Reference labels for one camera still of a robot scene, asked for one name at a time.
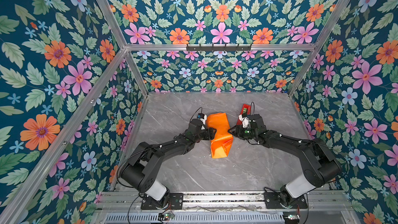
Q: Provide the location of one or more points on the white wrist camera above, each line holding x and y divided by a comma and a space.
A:
202, 117
244, 121

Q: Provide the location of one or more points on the black hook rail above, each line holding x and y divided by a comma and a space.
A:
219, 47

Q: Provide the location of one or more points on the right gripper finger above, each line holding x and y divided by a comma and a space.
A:
242, 134
234, 130

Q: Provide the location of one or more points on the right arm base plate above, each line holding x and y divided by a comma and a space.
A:
276, 200

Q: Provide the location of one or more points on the red tape dispenser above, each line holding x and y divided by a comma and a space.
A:
245, 111

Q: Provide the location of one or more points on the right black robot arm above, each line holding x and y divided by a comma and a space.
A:
318, 163

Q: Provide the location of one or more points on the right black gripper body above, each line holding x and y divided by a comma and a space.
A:
252, 134

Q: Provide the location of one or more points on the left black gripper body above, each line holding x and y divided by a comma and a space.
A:
203, 135

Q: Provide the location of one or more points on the small circuit board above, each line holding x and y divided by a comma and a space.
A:
165, 217
291, 218

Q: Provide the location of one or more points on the aluminium mounting rail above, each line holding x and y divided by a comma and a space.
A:
212, 201

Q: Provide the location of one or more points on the white slotted cable duct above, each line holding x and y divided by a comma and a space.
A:
196, 218

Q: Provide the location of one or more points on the right small circuit board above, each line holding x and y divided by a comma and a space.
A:
291, 218

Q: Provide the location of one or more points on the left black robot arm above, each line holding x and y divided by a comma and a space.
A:
141, 168

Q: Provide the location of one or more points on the left small circuit board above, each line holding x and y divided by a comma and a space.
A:
165, 217

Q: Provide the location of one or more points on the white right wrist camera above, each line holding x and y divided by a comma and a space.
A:
244, 121

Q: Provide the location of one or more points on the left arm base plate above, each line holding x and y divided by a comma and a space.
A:
169, 201

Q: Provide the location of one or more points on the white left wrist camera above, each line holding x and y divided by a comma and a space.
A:
202, 117

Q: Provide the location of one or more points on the yellow orange wrapping paper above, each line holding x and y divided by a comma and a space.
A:
221, 144

